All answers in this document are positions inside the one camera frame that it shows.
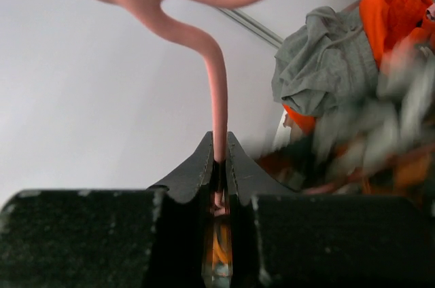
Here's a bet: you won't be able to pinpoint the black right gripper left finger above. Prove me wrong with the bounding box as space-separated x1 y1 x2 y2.
1 134 213 287

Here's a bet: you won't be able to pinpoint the orange black camo shorts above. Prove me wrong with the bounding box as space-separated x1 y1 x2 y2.
205 41 434 287

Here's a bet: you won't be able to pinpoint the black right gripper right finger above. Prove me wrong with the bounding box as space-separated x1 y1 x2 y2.
226 134 434 287

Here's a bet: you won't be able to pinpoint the grey knit shorts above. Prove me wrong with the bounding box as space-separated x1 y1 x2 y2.
271 6 378 117

